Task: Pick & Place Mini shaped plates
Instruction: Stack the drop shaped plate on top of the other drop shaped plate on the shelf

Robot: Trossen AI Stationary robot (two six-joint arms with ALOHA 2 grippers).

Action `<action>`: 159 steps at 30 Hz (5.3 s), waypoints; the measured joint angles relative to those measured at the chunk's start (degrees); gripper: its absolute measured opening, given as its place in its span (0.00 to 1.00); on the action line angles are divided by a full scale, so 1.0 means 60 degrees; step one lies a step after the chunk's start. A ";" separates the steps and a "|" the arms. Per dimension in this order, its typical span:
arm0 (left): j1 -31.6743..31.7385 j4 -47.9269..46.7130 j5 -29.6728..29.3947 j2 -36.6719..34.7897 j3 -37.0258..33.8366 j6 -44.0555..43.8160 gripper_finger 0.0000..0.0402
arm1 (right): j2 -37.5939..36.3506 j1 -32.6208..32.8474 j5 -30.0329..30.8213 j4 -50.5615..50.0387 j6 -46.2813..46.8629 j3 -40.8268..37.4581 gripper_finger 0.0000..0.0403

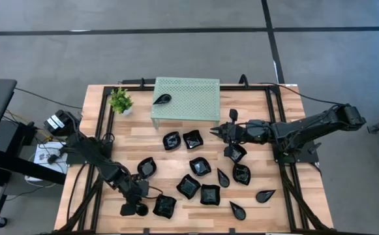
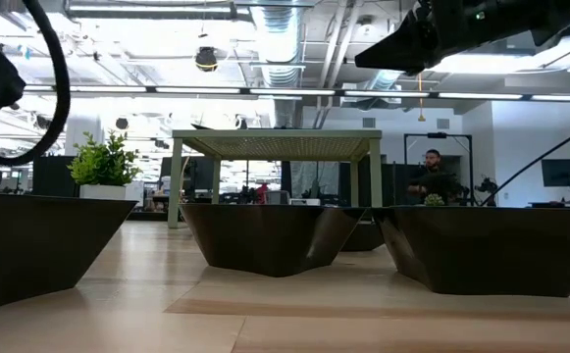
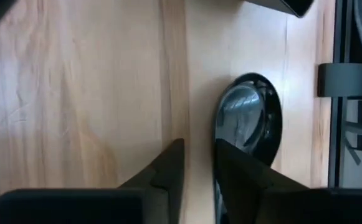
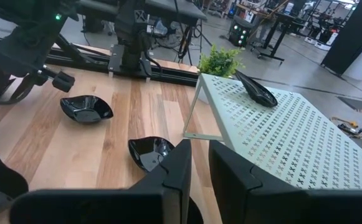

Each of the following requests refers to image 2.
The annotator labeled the black frame stand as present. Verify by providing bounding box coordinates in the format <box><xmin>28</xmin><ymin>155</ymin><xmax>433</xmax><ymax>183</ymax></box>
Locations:
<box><xmin>403</xmin><ymin>131</ymin><xmax>475</xmax><ymax>206</ymax></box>

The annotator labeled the yellow hanging pendant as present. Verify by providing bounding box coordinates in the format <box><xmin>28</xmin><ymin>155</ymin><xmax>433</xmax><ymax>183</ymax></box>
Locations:
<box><xmin>415</xmin><ymin>72</ymin><xmax>427</xmax><ymax>123</ymax></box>

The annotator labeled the black office partition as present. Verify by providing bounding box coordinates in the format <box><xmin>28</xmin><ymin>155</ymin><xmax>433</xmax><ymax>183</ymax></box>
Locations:
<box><xmin>31</xmin><ymin>155</ymin><xmax>80</xmax><ymax>198</ymax></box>

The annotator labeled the dark desk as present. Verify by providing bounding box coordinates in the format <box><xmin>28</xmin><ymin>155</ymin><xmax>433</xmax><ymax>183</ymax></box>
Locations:
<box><xmin>528</xmin><ymin>200</ymin><xmax>570</xmax><ymax>210</ymax></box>

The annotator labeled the green plant in white pot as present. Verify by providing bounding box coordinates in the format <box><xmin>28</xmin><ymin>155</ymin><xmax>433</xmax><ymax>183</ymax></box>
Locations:
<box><xmin>67</xmin><ymin>129</ymin><xmax>143</xmax><ymax>200</ymax></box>

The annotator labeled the black hanging spotlight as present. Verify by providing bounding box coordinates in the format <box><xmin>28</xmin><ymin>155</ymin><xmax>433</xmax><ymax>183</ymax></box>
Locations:
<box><xmin>194</xmin><ymin>46</ymin><xmax>220</xmax><ymax>74</ymax></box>

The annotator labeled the pale green metal rack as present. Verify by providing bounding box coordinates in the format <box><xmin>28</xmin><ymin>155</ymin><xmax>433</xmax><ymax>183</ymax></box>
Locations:
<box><xmin>167</xmin><ymin>128</ymin><xmax>384</xmax><ymax>229</ymax></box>

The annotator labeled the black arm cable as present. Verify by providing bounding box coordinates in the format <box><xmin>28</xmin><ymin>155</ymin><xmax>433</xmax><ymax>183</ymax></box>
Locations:
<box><xmin>0</xmin><ymin>0</ymin><xmax>73</xmax><ymax>167</ymax></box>

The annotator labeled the person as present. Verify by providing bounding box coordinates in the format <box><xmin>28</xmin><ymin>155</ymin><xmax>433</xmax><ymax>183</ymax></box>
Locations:
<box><xmin>405</xmin><ymin>148</ymin><xmax>467</xmax><ymax>206</ymax></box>

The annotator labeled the silver ventilation duct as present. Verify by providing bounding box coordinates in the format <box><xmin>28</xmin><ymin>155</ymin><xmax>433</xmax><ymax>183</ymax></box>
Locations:
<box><xmin>250</xmin><ymin>0</ymin><xmax>306</xmax><ymax>129</ymax></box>

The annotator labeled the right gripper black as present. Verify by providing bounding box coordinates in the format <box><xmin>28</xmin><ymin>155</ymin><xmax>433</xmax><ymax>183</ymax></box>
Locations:
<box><xmin>354</xmin><ymin>0</ymin><xmax>550</xmax><ymax>76</ymax></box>

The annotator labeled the black angular plate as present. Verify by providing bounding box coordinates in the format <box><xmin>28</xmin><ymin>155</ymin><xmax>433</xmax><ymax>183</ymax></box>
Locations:
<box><xmin>0</xmin><ymin>191</ymin><xmax>138</xmax><ymax>315</ymax></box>
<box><xmin>371</xmin><ymin>205</ymin><xmax>570</xmax><ymax>298</ymax></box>
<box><xmin>179</xmin><ymin>202</ymin><xmax>367</xmax><ymax>278</ymax></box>

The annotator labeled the long ceiling light bar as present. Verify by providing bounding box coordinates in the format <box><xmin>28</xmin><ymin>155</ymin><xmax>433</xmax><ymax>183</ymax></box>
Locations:
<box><xmin>19</xmin><ymin>84</ymin><xmax>570</xmax><ymax>102</ymax></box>

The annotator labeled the dark wall monitor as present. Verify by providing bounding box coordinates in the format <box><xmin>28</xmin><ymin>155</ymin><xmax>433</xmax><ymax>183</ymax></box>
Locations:
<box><xmin>541</xmin><ymin>158</ymin><xmax>570</xmax><ymax>188</ymax></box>

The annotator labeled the small black shaped plate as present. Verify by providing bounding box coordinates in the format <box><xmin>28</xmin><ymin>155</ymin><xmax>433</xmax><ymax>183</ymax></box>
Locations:
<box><xmin>340</xmin><ymin>220</ymin><xmax>387</xmax><ymax>253</ymax></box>

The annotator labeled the thin black rod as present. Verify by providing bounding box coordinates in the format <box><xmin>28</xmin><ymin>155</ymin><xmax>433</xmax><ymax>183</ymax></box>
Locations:
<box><xmin>479</xmin><ymin>117</ymin><xmax>570</xmax><ymax>208</ymax></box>

